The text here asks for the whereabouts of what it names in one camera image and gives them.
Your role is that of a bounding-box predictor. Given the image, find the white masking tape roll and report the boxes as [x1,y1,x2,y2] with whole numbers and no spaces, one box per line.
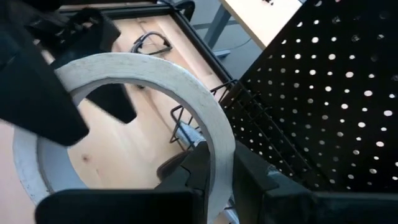
[12,52,236,224]

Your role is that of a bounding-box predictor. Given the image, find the black aluminium table frame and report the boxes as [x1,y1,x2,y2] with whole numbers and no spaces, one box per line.
[58,2,234,83]

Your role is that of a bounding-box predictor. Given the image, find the black wire basket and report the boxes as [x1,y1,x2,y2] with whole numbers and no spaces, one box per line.
[169,79,312,187]

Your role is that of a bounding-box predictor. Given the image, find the pale wood side table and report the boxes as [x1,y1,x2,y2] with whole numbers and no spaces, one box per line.
[203,0,304,50]

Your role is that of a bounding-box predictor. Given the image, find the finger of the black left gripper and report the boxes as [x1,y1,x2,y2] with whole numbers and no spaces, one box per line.
[0,18,90,147]
[51,9,137,124]

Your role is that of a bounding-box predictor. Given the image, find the clear black safety glasses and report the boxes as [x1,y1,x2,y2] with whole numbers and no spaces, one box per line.
[129,30,174,56]

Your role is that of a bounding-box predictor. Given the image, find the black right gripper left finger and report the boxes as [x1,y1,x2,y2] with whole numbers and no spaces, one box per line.
[35,141,212,224]

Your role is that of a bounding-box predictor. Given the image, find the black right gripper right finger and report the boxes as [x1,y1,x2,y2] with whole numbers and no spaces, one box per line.
[233,141,398,224]

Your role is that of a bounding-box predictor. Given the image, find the black perforated peg board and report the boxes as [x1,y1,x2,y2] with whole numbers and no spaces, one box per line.
[223,0,398,193]

